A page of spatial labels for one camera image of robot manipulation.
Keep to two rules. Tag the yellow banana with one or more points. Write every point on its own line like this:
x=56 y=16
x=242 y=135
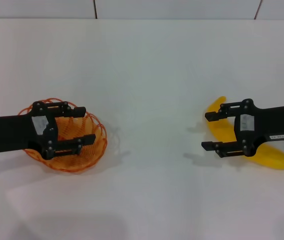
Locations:
x=222 y=130

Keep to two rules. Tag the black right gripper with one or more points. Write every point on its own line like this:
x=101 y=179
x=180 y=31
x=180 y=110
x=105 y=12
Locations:
x=274 y=120

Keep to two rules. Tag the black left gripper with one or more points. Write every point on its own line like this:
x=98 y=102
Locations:
x=11 y=132

